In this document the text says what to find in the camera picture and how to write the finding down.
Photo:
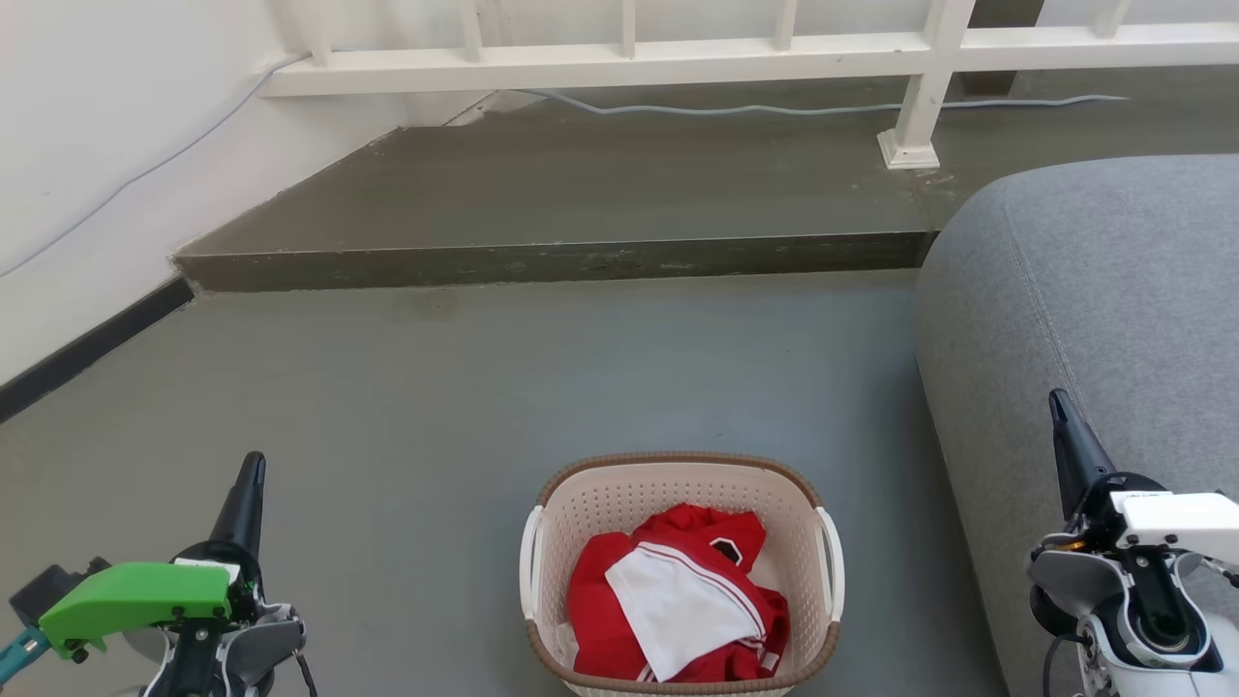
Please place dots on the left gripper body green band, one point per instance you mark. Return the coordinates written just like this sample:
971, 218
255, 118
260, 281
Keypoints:
135, 595

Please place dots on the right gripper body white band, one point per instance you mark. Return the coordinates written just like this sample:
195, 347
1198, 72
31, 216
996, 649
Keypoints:
1171, 523

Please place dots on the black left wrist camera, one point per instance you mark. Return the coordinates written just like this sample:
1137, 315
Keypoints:
44, 586

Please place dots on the red sports jersey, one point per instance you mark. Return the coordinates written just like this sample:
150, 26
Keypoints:
595, 600

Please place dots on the white metal railing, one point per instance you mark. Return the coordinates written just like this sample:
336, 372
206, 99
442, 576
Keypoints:
678, 60

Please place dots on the raised concrete step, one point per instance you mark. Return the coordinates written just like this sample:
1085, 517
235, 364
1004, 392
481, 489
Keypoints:
581, 194

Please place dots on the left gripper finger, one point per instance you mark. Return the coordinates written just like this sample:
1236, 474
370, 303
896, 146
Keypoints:
242, 513

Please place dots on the white garment with red stripes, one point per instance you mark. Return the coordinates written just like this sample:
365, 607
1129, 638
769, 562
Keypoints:
678, 600

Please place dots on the cream perforated laundry basket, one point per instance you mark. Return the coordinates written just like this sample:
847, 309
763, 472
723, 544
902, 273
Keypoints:
619, 503

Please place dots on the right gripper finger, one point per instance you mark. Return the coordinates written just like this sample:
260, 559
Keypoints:
1072, 455

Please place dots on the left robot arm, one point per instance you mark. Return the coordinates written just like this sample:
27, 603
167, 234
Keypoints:
252, 649

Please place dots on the grey fabric sofa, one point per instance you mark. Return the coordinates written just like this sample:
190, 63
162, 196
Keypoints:
1113, 290

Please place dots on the black wall baseboard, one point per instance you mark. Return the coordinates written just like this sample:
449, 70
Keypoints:
87, 348

